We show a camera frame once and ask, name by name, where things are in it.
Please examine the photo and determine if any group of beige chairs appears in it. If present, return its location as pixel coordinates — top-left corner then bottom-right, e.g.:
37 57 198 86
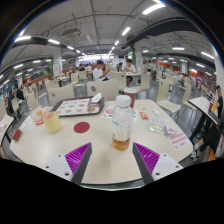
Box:
19 68 201 114

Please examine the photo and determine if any crumpled white napkin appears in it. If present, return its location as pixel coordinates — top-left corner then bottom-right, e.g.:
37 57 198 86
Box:
90 92 103 104

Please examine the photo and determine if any beige dining chair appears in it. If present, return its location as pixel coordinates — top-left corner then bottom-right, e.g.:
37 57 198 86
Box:
46 83 76 107
86 78 119 102

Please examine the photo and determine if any small purple packet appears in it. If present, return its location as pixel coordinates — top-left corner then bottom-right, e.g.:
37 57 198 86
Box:
165 125 178 138

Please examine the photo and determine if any red sauce packet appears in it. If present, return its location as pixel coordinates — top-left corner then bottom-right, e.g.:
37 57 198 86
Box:
139 111 150 121

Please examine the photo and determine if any small red packet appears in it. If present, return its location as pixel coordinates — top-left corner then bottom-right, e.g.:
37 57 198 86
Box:
12 128 23 142

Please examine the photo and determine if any white paper sheet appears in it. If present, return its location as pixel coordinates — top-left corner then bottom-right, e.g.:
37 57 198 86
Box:
19 114 35 130

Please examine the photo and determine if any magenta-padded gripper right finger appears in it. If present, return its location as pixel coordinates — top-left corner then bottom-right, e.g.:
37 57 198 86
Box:
131 142 184 186

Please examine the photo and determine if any person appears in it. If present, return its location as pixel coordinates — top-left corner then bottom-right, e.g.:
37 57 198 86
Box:
123 58 138 85
191 84 224 161
92 59 109 83
15 85 26 101
7 88 18 116

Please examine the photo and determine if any ceiling air conditioner unit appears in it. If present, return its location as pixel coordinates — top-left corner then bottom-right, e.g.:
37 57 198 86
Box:
62 28 82 38

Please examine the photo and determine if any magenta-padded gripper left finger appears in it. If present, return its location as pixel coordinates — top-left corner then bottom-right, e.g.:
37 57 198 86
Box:
42 142 93 185

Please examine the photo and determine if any flat round red coaster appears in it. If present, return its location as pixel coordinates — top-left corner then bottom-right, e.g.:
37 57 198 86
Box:
73 121 91 134

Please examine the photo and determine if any yellow mug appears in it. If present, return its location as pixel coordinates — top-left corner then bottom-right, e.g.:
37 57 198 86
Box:
42 110 62 135

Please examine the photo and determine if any group of ceiling lights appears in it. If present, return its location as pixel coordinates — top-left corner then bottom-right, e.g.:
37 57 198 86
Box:
0 1 216 79

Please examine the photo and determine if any crumpled food wrapper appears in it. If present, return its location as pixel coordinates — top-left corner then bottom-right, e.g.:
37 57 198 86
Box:
29 105 51 126

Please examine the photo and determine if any neighbouring white table black edge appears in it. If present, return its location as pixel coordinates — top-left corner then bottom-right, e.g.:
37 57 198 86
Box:
188 96 221 141

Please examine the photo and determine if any white leaflet with red print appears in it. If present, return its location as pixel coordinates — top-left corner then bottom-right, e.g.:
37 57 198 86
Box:
168 131 190 153

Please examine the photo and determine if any printed paper tray liner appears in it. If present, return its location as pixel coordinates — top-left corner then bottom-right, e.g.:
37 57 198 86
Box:
56 98 101 116

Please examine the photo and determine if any neighbouring table with paper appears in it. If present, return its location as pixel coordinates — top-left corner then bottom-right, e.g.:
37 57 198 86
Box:
0 114 15 145

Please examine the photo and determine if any clear tea bottle white cap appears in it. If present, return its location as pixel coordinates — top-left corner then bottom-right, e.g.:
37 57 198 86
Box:
111 94 135 152

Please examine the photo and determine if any dark food tray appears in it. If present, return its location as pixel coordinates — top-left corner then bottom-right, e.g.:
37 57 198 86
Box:
50 95 106 118

